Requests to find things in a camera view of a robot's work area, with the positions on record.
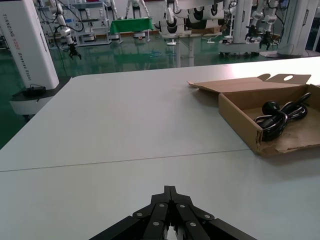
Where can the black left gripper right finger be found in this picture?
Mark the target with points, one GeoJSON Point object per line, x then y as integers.
{"type": "Point", "coordinates": [192, 220]}

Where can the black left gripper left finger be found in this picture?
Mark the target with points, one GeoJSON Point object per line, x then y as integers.
{"type": "Point", "coordinates": [150, 220]}

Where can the white robot arm black gripper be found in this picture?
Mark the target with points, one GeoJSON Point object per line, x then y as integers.
{"type": "Point", "coordinates": [65, 32]}

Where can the brown cardboard box torn rim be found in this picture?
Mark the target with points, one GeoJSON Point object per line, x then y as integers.
{"type": "Point", "coordinates": [237, 112]}

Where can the small black device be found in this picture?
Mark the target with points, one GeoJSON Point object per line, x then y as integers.
{"type": "Point", "coordinates": [33, 90]}

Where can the white round base stand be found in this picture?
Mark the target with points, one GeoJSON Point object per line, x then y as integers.
{"type": "Point", "coordinates": [211, 41]}
{"type": "Point", "coordinates": [171, 44]}

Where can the brown cardboard carton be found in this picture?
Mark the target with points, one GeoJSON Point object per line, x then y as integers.
{"type": "Point", "coordinates": [207, 30]}

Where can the green cloth covered table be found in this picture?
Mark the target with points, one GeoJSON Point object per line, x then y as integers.
{"type": "Point", "coordinates": [130, 25]}

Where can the white black curved shell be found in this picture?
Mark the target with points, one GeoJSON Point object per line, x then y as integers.
{"type": "Point", "coordinates": [172, 25]}
{"type": "Point", "coordinates": [205, 16]}

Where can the metal shelving rack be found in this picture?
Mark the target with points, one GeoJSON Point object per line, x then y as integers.
{"type": "Point", "coordinates": [91, 25]}

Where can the white humanoid robot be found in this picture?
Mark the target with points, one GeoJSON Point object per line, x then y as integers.
{"type": "Point", "coordinates": [135, 6]}
{"type": "Point", "coordinates": [111, 8]}
{"type": "Point", "coordinates": [170, 12]}

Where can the large white tower robot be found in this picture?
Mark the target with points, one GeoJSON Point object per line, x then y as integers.
{"type": "Point", "coordinates": [292, 25]}

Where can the white column wheeled robot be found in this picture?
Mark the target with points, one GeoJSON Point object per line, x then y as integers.
{"type": "Point", "coordinates": [25, 37]}

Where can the grey pedestal table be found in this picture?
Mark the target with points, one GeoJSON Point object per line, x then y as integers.
{"type": "Point", "coordinates": [190, 50]}

